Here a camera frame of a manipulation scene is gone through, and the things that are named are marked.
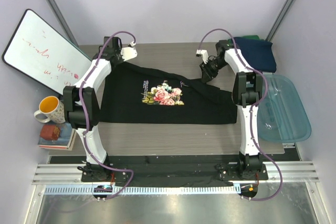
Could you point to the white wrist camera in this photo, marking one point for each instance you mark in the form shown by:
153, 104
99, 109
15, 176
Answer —
129, 52
202, 54

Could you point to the aluminium rail frame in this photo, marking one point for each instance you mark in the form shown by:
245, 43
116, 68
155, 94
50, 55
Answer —
180, 193

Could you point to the aluminium corner post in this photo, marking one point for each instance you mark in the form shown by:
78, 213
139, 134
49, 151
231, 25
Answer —
61, 20
288, 4

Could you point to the white mug orange inside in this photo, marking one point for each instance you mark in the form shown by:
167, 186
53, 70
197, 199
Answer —
51, 109

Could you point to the right aluminium corner post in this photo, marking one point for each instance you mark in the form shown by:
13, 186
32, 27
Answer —
288, 4

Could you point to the black printed t-shirt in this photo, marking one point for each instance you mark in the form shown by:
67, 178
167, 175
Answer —
134, 94

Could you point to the whiteboard with red writing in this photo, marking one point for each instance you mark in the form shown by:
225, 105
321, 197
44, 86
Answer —
42, 53

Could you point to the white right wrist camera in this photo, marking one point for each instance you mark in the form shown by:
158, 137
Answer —
202, 54

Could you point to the folded navy t-shirt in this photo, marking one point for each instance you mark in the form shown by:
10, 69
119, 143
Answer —
258, 54

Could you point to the left aluminium corner post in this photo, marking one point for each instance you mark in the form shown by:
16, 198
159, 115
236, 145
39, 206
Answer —
61, 20

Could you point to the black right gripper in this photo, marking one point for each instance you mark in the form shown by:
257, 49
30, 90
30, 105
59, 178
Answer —
209, 69

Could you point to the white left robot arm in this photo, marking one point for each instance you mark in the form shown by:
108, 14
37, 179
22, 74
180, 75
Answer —
82, 109

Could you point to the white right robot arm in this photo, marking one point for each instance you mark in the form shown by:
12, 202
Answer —
247, 91

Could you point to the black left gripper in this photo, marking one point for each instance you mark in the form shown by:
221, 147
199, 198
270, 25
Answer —
117, 57

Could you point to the folded green t-shirt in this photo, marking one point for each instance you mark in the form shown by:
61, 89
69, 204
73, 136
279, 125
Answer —
254, 37

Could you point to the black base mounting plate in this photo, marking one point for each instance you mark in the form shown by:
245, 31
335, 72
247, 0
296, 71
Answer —
186, 170

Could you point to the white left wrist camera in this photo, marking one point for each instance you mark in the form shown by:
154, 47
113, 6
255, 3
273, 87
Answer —
129, 52

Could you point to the blue transparent plastic bin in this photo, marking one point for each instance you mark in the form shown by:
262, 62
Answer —
281, 115

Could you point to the stack of books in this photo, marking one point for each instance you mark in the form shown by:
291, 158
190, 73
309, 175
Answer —
65, 141

